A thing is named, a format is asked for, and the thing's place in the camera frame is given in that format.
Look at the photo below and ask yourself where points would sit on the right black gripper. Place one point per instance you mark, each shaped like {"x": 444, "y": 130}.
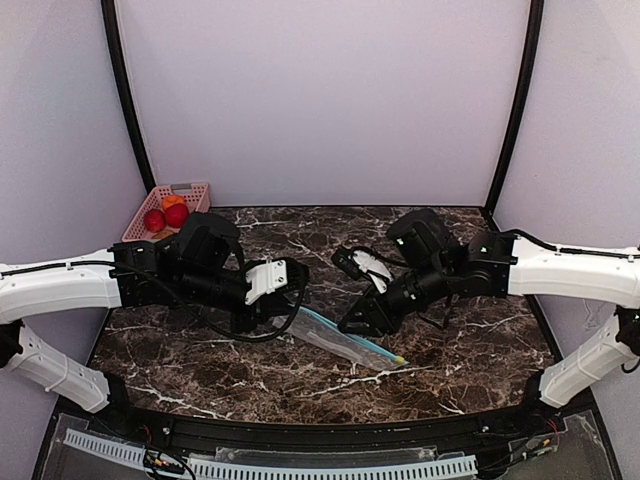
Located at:
{"x": 378, "y": 310}

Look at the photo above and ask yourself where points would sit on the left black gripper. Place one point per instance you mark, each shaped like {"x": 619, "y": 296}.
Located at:
{"x": 262, "y": 310}

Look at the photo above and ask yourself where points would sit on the clear zip top bag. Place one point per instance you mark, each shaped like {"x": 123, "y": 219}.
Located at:
{"x": 315, "y": 329}

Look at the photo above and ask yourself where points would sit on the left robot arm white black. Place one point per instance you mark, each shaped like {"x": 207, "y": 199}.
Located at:
{"x": 201, "y": 265}

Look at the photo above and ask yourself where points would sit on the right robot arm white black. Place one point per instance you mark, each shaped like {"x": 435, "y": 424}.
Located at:
{"x": 500, "y": 264}

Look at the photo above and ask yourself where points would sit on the red apple right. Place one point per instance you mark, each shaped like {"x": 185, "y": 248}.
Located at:
{"x": 176, "y": 216}

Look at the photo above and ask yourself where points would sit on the red apple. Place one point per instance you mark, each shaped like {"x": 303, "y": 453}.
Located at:
{"x": 176, "y": 216}
{"x": 154, "y": 220}

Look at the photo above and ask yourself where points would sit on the pink plastic basket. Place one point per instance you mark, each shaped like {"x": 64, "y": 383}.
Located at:
{"x": 197, "y": 196}

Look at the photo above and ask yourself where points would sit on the red apple left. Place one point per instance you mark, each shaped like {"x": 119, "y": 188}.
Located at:
{"x": 154, "y": 220}

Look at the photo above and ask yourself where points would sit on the orange tangerine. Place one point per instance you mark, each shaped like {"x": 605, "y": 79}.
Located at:
{"x": 171, "y": 200}

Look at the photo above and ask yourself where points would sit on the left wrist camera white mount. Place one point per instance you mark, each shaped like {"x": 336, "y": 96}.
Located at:
{"x": 268, "y": 277}

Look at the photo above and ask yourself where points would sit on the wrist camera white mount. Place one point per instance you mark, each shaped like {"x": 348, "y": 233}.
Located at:
{"x": 358, "y": 264}
{"x": 268, "y": 277}

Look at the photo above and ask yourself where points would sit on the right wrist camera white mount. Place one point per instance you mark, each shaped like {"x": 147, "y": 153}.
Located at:
{"x": 358, "y": 264}

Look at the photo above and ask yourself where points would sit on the black front rail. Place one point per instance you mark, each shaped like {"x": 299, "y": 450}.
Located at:
{"x": 485, "y": 432}

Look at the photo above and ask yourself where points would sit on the white slotted cable duct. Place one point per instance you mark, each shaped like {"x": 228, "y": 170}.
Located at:
{"x": 241, "y": 465}

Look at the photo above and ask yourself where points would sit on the left black frame post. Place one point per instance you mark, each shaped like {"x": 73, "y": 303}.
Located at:
{"x": 123, "y": 87}

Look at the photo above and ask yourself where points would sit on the black frame post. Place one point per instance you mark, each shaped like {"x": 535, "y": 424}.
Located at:
{"x": 123, "y": 87}
{"x": 521, "y": 91}

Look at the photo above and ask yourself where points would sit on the right black frame post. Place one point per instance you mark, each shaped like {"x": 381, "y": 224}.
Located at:
{"x": 521, "y": 91}

